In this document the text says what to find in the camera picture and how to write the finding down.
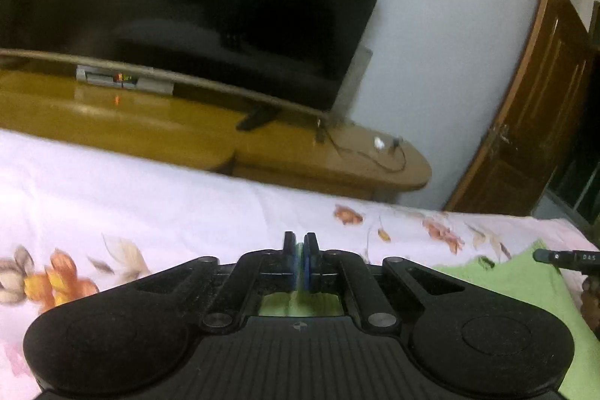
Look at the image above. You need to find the brown wooden door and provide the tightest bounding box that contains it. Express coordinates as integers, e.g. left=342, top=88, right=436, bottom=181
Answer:
left=443, top=0, right=597, bottom=219

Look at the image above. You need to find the wooden television stand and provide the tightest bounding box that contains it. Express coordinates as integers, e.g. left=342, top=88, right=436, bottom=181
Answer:
left=0, top=66, right=433, bottom=200

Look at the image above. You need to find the black cable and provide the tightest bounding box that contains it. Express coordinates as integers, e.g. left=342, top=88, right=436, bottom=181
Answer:
left=315, top=118, right=408, bottom=174

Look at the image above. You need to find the metal door handle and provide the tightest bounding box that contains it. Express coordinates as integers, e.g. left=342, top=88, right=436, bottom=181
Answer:
left=489, top=123, right=513, bottom=148

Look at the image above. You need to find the silver set-top box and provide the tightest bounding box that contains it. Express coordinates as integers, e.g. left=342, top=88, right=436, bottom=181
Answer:
left=76, top=65, right=176, bottom=96

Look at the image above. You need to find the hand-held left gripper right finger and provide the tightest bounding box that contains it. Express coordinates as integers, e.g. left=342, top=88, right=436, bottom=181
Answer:
left=304, top=233, right=470, bottom=331

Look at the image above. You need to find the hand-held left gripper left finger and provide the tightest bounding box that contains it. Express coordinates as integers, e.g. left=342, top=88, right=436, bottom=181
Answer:
left=94, top=232, right=299, bottom=331

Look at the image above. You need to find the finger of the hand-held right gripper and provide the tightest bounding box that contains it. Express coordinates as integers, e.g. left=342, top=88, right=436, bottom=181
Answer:
left=533, top=249, right=600, bottom=276

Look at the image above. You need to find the green ribbed sweater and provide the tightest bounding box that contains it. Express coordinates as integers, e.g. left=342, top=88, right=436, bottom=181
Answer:
left=258, top=238, right=600, bottom=400

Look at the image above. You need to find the floral pink bedsheet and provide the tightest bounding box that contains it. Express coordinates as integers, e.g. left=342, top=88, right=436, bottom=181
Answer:
left=0, top=128, right=600, bottom=400

